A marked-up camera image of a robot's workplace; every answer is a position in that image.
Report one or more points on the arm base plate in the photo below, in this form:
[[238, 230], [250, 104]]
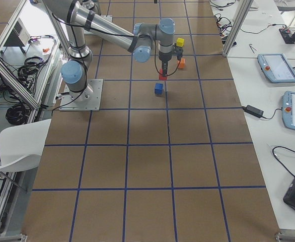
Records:
[[90, 99], [108, 18]]

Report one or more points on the black power adapter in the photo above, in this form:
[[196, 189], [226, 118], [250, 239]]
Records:
[[253, 111]]

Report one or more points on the orange block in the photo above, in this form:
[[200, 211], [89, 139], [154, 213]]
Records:
[[181, 63]]

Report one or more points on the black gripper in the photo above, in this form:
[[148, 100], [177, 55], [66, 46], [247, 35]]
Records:
[[164, 57]]

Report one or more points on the red block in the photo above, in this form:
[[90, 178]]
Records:
[[162, 77]]

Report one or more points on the yellow block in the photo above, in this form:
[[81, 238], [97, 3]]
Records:
[[180, 42]]

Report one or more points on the white chair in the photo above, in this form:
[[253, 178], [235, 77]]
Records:
[[21, 146]]

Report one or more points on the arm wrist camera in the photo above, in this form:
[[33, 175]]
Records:
[[178, 51]]

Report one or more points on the grey box device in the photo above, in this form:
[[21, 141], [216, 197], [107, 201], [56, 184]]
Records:
[[19, 37]]

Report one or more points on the far teach pendant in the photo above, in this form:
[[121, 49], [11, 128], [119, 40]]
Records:
[[276, 68]]

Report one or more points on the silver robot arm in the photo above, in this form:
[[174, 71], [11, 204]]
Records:
[[144, 41], [92, 5]]

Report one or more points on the aluminium frame post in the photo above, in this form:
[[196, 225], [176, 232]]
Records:
[[238, 19]]

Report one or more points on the blue block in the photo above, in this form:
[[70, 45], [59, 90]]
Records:
[[159, 88]]

